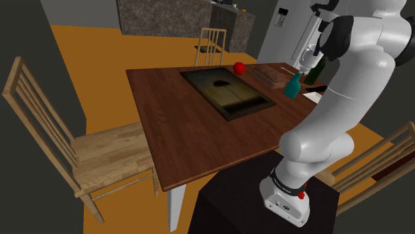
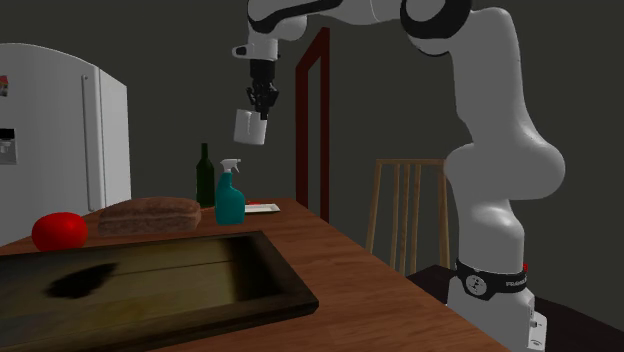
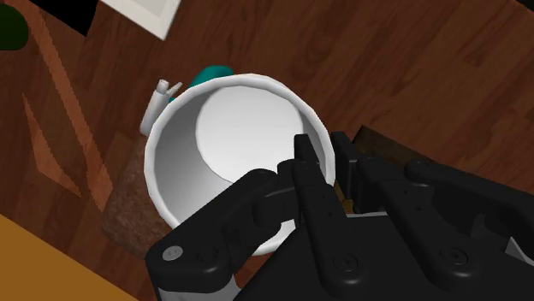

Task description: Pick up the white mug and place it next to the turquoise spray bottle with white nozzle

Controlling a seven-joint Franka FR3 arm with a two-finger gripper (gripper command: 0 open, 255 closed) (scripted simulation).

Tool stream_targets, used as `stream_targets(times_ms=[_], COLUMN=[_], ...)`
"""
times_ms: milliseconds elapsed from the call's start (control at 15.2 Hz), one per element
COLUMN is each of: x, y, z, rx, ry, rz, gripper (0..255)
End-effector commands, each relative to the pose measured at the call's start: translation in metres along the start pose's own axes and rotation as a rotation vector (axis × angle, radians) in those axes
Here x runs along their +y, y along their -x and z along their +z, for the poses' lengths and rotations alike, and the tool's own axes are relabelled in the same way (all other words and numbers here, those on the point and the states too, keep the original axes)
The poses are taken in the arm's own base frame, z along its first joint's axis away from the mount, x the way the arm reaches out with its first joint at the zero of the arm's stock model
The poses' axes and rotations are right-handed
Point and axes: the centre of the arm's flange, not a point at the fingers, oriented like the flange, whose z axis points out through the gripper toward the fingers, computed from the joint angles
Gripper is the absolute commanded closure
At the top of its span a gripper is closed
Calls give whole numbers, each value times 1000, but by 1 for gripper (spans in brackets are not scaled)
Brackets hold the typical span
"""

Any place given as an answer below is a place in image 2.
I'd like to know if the dark red door frame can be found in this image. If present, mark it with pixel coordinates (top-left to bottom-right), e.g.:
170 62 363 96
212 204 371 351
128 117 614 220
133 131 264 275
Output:
295 26 331 224

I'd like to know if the white mug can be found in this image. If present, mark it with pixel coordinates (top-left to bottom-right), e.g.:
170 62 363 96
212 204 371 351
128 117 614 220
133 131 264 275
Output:
233 108 269 146

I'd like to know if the wooden chair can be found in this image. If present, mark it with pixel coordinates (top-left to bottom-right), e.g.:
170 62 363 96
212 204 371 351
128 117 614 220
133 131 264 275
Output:
365 158 452 277

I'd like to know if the white refrigerator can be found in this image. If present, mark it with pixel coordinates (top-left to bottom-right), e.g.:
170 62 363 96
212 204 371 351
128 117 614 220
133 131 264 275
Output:
0 42 133 247

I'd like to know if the dark robot stand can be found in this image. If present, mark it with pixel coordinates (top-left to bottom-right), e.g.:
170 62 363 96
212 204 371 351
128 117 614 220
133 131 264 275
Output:
406 264 624 352

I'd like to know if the brown bread loaf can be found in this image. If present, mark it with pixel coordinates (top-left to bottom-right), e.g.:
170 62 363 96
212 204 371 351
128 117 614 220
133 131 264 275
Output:
97 196 203 238

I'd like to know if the dark green glass bottle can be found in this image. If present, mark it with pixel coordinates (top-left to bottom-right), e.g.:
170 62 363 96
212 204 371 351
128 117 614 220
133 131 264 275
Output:
195 142 216 209

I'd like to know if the red tomato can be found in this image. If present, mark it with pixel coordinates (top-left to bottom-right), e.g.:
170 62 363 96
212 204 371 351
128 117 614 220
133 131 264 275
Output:
31 211 89 253

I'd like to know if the white flat plate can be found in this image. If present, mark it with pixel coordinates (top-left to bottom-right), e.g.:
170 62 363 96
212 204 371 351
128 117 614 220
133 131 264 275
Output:
244 200 282 215

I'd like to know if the teal spray bottle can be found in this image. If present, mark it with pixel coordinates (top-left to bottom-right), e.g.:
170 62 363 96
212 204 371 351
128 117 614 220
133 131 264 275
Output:
214 158 246 226

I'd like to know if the dark wooden tray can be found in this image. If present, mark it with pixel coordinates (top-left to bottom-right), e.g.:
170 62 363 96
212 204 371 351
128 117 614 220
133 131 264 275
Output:
0 230 321 352

